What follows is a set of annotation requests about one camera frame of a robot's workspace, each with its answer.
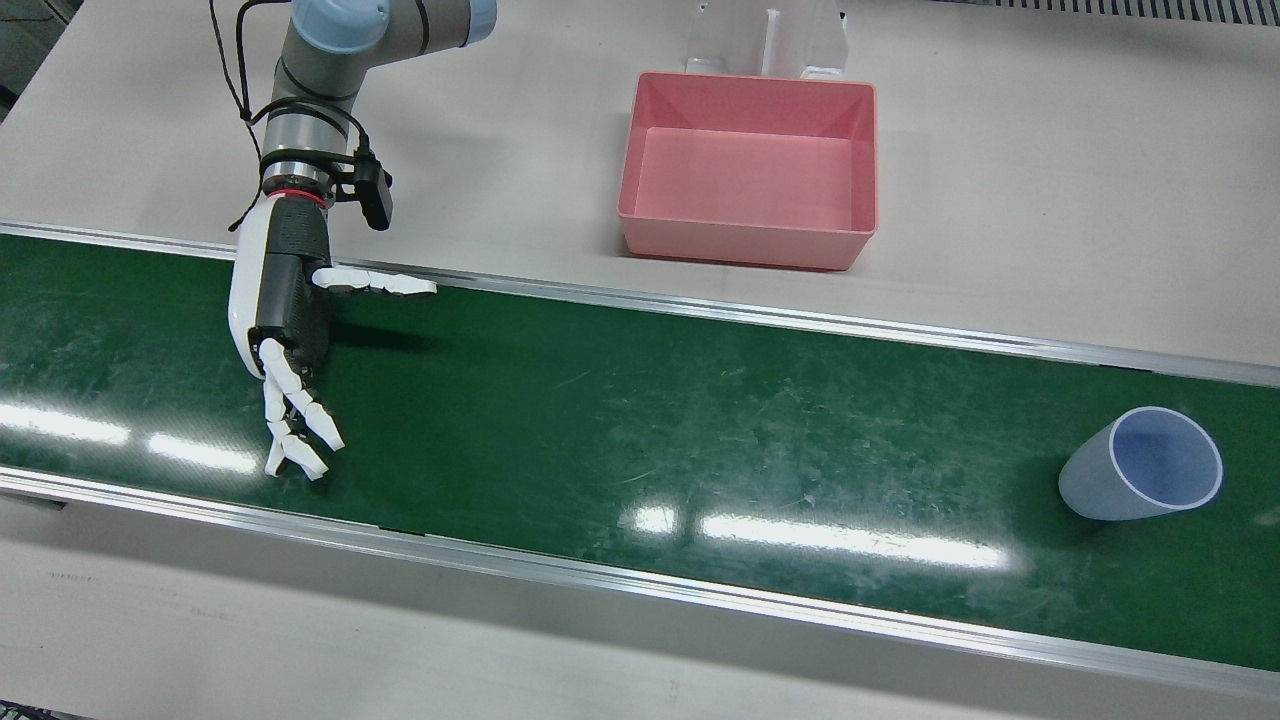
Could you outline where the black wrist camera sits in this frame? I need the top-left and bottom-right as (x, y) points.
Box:
(335, 150), (394, 232)

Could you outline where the green conveyor belt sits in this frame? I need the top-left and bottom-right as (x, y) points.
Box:
(0, 222), (1280, 701)

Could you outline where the pink plastic box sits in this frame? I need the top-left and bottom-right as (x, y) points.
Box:
(617, 71), (879, 272)

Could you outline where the blue plastic cup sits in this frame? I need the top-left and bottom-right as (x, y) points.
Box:
(1058, 406), (1224, 522)

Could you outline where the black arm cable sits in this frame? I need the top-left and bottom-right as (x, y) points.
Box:
(208, 0), (373, 233)

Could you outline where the white camera stand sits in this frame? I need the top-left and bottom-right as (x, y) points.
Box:
(685, 0), (851, 81)

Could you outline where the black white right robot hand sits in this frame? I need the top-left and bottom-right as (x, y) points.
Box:
(227, 195), (438, 482)

